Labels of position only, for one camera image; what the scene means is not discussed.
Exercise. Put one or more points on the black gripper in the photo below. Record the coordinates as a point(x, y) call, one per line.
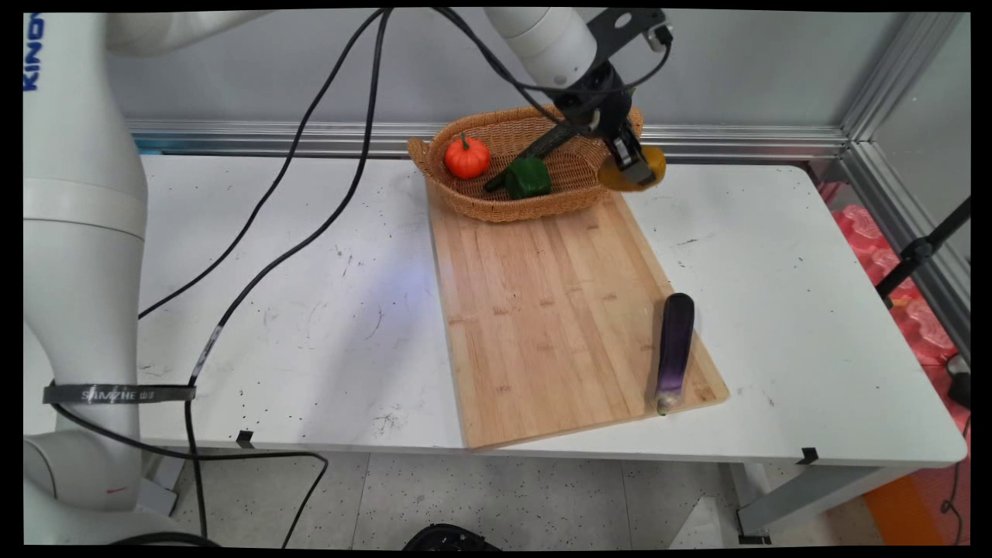
point(597, 97)

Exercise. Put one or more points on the yellow toy mango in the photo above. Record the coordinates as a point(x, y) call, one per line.
point(612, 178)

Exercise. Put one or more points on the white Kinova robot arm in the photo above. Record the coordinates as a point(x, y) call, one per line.
point(81, 256)

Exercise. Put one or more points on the dark green toy cucumber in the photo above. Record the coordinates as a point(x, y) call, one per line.
point(542, 147)

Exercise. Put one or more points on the green toy bell pepper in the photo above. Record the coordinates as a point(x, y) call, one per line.
point(528, 178)

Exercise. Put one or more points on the woven wicker basket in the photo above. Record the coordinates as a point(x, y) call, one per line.
point(504, 203)

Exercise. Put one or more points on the orange toy pumpkin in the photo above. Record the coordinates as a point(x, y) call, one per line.
point(467, 157)

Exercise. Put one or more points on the bamboo cutting board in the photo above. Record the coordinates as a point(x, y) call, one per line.
point(558, 318)

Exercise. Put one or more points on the purple toy eggplant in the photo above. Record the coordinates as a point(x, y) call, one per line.
point(676, 349)

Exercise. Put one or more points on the pink bubble wrap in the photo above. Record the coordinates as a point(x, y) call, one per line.
point(899, 287)

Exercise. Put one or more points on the black tripod stand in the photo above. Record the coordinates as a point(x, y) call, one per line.
point(918, 256)

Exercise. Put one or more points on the grey table leg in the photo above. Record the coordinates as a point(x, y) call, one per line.
point(806, 492)

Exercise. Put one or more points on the black round object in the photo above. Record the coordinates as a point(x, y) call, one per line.
point(449, 537)

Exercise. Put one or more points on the aluminium frame rail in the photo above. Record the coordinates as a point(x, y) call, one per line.
point(736, 141)

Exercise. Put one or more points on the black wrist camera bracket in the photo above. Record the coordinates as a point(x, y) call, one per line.
point(628, 27)

